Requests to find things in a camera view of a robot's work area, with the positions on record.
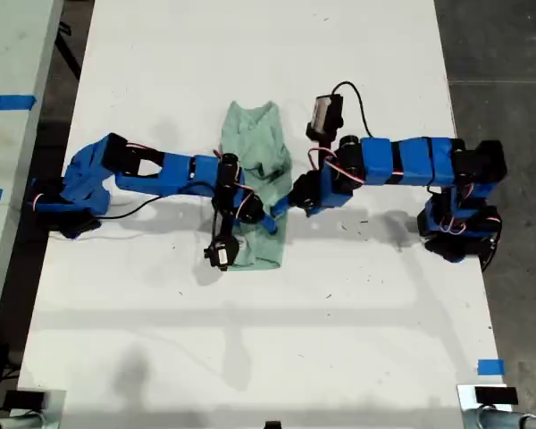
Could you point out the small black block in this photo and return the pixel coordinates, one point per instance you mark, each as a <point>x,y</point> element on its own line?
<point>272,425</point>

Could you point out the black stand leg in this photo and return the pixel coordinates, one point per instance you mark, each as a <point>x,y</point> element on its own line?
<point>71,58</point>

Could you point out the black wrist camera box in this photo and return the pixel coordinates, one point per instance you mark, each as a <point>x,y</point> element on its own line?
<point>223,255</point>
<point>324,115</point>

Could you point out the black box on grey plate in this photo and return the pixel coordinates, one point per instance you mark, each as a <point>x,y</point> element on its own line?
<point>24,399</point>

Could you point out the pale grey side table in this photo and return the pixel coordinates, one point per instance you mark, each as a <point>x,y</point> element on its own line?
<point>9,44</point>

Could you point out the black camera stalk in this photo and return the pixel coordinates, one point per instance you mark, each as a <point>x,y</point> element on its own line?
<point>223,228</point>
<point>326,147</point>

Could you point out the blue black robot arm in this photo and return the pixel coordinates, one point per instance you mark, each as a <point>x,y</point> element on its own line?
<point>411,163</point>
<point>174,172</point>

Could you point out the long blue tape strip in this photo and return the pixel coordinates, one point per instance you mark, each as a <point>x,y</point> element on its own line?
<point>9,103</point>

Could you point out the square blue tape piece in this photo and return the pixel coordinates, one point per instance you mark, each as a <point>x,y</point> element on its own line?
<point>490,367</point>

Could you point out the pale grey tube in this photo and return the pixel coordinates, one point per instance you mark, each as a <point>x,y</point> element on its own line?
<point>496,421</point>
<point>13,422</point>

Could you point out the black box on white plate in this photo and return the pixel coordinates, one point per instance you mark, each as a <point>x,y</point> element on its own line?
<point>496,395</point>

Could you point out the grey metal plate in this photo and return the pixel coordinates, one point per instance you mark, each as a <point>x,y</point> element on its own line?
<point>56,409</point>

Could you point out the pale green T-shirt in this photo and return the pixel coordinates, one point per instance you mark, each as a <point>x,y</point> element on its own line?
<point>259,134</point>

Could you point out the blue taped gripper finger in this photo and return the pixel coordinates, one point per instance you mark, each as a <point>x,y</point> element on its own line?
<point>282,206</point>
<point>270,224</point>

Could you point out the white metal plate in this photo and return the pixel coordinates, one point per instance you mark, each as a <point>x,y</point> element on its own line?
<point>465,395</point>

